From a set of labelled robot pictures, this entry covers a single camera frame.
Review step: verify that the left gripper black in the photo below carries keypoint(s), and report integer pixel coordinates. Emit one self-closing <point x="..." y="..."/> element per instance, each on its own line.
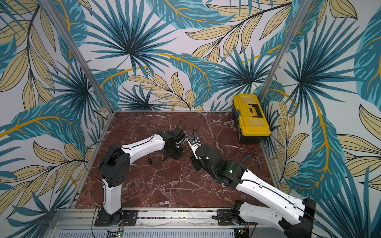
<point x="177" y="156"/>

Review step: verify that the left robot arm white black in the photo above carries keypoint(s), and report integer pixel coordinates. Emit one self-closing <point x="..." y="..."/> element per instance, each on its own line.
<point x="115" y="166"/>

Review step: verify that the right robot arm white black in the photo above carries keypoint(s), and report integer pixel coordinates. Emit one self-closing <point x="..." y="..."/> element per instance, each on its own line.
<point x="291" y="215"/>

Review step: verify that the yellow black toolbox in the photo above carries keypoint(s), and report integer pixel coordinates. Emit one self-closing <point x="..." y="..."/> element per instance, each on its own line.
<point x="249" y="119"/>

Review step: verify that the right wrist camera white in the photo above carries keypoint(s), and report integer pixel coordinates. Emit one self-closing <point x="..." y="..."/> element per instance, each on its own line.
<point x="194" y="145"/>

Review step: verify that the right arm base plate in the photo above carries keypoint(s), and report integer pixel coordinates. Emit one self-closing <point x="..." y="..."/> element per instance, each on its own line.
<point x="226" y="217"/>

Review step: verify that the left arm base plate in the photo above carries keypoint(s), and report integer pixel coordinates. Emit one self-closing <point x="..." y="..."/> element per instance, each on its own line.
<point x="126" y="218"/>

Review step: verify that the aluminium frame rail front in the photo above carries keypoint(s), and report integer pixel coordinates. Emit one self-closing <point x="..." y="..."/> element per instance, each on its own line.
<point x="153" y="223"/>

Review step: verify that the aluminium corner post right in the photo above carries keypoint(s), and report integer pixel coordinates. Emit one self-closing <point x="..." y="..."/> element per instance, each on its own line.
<point x="297" y="20"/>

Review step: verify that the aluminium corner post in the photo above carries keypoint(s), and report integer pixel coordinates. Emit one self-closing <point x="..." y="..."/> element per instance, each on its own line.
<point x="57" y="20"/>
<point x="297" y="20"/>

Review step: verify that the aluminium corner post left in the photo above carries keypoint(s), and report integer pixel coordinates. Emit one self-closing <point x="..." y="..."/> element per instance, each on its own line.
<point x="57" y="20"/>

